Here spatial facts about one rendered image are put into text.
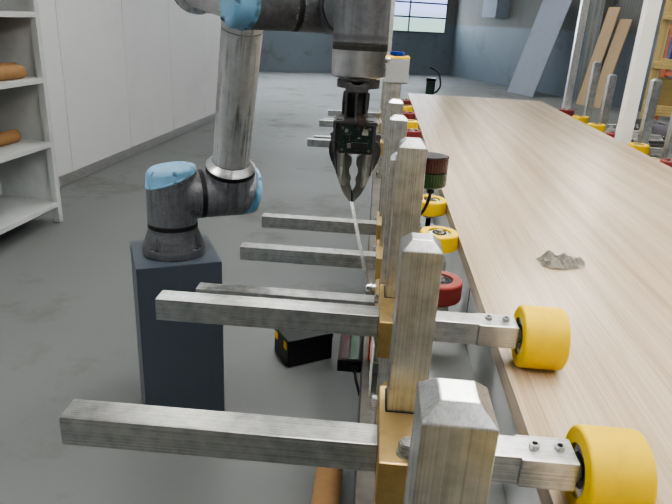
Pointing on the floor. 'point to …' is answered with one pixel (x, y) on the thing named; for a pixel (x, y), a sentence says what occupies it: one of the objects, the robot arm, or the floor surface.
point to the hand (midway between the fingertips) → (352, 193)
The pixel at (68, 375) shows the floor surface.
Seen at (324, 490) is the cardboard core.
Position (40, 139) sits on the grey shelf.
